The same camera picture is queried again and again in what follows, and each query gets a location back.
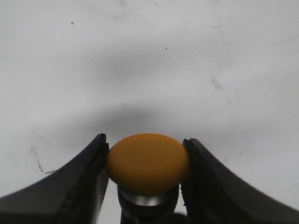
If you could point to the yellow push button switch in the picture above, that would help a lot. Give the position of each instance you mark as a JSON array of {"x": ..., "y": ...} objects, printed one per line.
[{"x": 147, "y": 169}]

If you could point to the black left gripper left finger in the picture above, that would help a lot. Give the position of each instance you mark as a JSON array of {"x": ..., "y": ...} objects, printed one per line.
[{"x": 73, "y": 194}]

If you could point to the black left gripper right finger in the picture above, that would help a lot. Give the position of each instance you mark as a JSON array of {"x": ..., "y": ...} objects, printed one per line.
[{"x": 213, "y": 194}]

